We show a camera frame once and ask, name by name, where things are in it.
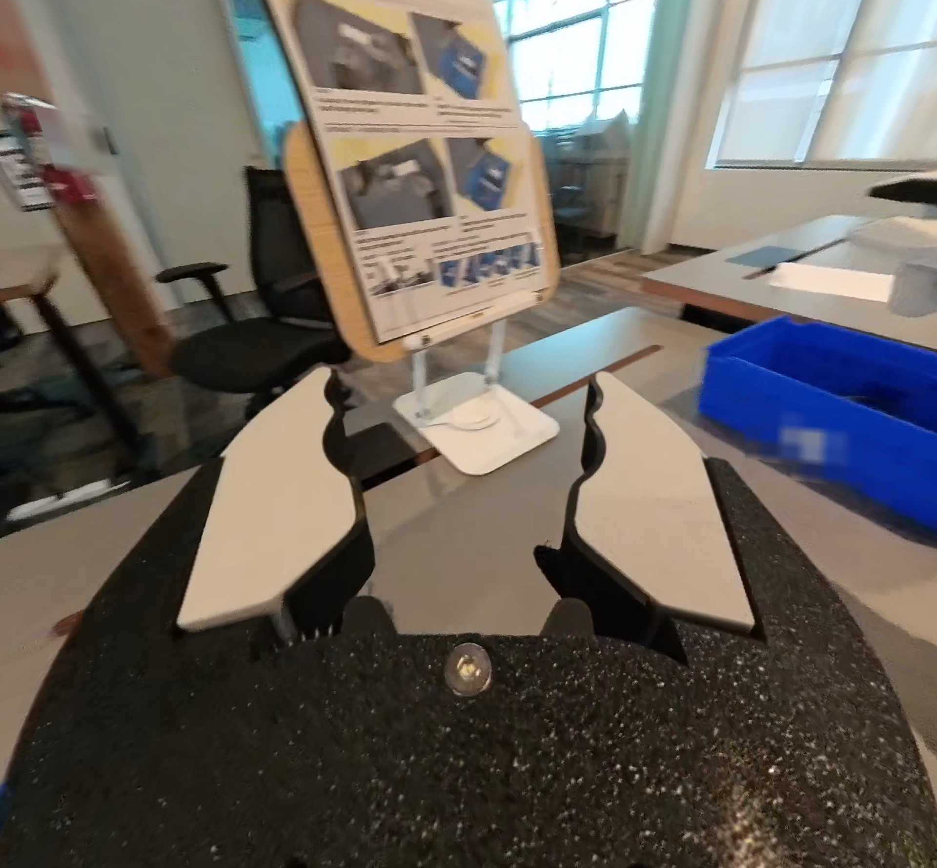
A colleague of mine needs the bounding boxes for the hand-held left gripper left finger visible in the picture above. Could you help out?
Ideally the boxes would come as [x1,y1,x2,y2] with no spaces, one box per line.
[176,366,376,636]

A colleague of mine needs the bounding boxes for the side table with black legs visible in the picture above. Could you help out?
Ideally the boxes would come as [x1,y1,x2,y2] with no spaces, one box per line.
[0,271,158,488]

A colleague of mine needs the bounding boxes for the white tray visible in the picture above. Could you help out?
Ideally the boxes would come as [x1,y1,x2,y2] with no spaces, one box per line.
[769,262,897,303]

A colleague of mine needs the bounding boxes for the pale storage cabinet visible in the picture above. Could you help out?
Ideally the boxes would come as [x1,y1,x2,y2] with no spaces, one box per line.
[545,110,632,240]

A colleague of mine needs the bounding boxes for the dark rectangular desk mat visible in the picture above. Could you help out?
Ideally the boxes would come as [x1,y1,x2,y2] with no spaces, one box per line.
[728,244,802,270]

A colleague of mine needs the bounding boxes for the grey desk with wood edge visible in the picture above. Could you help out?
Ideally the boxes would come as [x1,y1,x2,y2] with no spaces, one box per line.
[640,213,937,353]

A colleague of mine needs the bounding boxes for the blue plastic bin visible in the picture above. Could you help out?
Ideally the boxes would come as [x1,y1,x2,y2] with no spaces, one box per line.
[697,315,937,540]

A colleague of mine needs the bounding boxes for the black office chair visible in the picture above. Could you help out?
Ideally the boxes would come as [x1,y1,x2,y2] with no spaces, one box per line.
[156,165,360,419]

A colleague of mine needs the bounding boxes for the grid pane window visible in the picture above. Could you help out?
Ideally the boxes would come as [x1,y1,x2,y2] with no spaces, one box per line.
[505,0,660,133]

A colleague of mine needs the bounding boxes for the red wall alarm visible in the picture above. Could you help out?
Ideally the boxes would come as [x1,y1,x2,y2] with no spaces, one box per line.
[40,164,100,206]

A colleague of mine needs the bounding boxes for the frosted window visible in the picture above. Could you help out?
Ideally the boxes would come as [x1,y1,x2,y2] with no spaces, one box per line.
[706,0,937,170]

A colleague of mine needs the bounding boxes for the wall notice sheets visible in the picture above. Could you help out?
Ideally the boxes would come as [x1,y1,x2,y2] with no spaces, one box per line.
[0,96,63,214]

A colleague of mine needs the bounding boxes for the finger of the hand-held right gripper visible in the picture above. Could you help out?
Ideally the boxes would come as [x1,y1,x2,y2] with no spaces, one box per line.
[849,173,937,316]

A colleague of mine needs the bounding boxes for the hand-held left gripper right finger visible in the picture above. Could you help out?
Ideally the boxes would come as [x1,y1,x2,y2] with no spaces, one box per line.
[536,370,756,636]

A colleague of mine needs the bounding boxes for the brown wooden post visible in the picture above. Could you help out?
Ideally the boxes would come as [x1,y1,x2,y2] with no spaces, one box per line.
[51,195,177,379]

